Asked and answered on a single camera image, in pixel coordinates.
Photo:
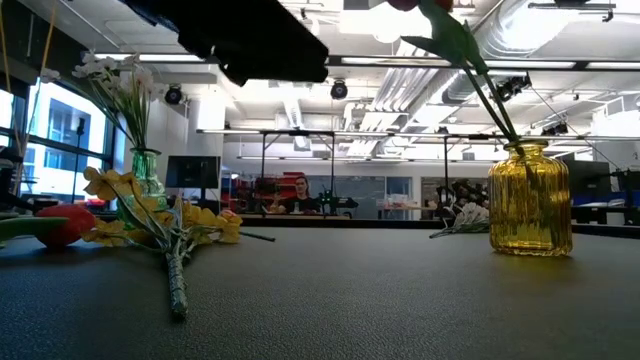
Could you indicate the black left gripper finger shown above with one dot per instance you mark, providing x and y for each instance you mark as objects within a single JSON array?
[{"x": 280, "y": 72}]

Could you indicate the white flower bunch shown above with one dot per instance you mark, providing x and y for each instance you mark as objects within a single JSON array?
[
  {"x": 467, "y": 217},
  {"x": 144, "y": 79}
]

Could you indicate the red tulip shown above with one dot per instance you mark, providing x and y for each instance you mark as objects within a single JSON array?
[
  {"x": 445, "y": 35},
  {"x": 65, "y": 225},
  {"x": 501, "y": 107}
]

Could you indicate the yellow flower bunch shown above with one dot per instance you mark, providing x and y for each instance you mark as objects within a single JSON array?
[{"x": 176, "y": 285}]

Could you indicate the black background robot arm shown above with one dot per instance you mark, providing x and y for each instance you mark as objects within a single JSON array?
[
  {"x": 332, "y": 202},
  {"x": 450, "y": 192}
]

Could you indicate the green glass vase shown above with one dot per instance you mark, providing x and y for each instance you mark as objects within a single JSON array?
[{"x": 145, "y": 175}]

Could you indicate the yellow ribbed glass vase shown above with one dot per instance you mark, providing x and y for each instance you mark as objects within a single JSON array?
[{"x": 530, "y": 200}]

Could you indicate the person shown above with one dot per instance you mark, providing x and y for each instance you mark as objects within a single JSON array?
[{"x": 300, "y": 197}]

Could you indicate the black computer monitor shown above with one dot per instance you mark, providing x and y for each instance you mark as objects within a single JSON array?
[
  {"x": 192, "y": 172},
  {"x": 587, "y": 177}
]

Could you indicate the large window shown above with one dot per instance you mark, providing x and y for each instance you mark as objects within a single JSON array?
[{"x": 60, "y": 145}]

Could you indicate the black table mat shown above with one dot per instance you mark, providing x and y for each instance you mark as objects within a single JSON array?
[{"x": 320, "y": 300}]

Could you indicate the black round ceiling camera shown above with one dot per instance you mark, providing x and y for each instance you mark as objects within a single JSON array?
[
  {"x": 339, "y": 90},
  {"x": 173, "y": 95}
]

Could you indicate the black background station frame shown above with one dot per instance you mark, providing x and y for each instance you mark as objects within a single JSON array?
[{"x": 300, "y": 133}]

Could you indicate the black table frame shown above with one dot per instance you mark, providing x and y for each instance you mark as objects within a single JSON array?
[{"x": 380, "y": 223}]

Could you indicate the silver ventilation duct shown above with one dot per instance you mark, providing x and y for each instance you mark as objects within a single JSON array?
[{"x": 500, "y": 30}]

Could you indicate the black camera on rail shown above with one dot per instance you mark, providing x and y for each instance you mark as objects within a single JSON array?
[{"x": 512, "y": 86}]

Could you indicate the black frame rail with lights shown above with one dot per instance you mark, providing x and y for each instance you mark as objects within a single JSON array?
[{"x": 580, "y": 65}]

